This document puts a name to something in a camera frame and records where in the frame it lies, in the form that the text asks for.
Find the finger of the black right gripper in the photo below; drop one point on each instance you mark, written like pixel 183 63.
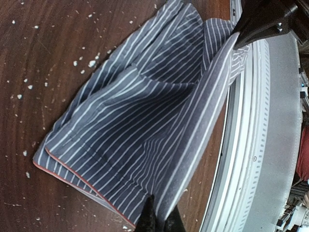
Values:
pixel 261 19

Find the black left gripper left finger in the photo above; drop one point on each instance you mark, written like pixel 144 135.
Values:
pixel 147 220

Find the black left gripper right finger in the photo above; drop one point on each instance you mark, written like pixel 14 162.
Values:
pixel 174 222

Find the grey striped boxer underwear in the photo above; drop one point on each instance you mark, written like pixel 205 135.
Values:
pixel 139 126

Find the aluminium front rail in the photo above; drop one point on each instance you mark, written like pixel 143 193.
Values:
pixel 257 185

